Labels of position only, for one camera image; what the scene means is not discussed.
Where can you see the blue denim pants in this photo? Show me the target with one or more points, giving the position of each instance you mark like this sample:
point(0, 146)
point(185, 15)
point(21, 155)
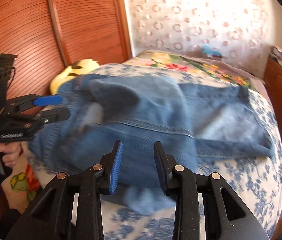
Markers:
point(156, 115)

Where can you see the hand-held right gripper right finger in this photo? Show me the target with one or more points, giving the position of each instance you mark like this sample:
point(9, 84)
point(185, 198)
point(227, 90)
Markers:
point(159, 166)

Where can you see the slatted wooden wardrobe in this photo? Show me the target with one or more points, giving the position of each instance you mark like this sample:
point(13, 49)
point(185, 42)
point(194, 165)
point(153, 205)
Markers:
point(31, 30)

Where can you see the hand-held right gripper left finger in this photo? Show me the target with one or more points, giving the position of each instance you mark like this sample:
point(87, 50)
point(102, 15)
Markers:
point(116, 171)

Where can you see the stack of papers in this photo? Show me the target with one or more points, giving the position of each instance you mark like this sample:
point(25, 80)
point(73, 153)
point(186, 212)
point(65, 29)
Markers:
point(279, 51)

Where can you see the person's left hand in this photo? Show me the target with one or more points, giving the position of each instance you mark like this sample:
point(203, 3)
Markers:
point(12, 152)

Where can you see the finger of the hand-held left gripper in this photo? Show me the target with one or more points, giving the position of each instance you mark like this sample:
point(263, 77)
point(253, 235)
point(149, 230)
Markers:
point(53, 116)
point(47, 100)

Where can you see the blue floral white blanket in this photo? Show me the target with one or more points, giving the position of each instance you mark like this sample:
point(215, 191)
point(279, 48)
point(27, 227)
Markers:
point(243, 180)

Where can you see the colourful flower print blanket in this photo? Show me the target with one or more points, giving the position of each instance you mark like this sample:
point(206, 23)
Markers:
point(171, 66)

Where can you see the cardboard box with blue bag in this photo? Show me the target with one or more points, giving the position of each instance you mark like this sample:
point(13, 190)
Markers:
point(211, 51)

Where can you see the circle patterned sheer curtain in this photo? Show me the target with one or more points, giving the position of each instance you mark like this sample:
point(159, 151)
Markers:
point(193, 12)

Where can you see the yellow plush toy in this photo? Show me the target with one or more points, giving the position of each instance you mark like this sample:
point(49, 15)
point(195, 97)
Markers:
point(81, 67)

